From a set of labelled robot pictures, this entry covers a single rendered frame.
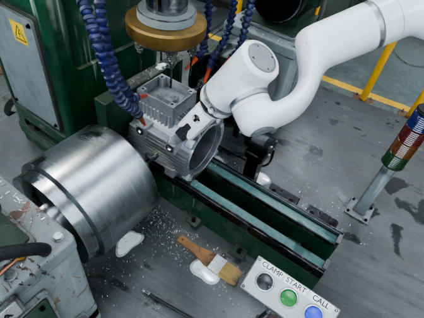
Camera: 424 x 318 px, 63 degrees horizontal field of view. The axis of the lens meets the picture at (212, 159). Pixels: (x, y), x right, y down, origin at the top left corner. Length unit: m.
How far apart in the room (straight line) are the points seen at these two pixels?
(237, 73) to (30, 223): 0.43
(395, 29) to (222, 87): 0.32
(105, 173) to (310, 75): 0.43
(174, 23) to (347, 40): 0.34
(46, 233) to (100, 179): 0.14
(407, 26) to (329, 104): 0.94
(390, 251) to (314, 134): 0.53
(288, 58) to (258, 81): 0.58
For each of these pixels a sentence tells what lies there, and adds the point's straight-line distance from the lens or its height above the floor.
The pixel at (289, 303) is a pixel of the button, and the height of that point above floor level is 1.07.
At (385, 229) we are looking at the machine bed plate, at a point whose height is 0.80.
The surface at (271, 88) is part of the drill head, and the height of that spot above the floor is 1.06.
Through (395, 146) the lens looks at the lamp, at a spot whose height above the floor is 1.10.
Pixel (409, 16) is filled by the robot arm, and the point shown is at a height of 1.45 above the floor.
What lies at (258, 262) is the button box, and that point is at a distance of 0.70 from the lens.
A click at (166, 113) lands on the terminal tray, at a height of 1.12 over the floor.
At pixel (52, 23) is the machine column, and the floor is 1.31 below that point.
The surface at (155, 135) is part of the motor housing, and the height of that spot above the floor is 1.06.
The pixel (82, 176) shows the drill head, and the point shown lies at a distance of 0.70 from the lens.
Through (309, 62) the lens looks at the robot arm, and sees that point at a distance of 0.66.
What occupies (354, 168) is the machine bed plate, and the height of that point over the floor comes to 0.80.
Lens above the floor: 1.68
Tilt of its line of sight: 46 degrees down
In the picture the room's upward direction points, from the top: 9 degrees clockwise
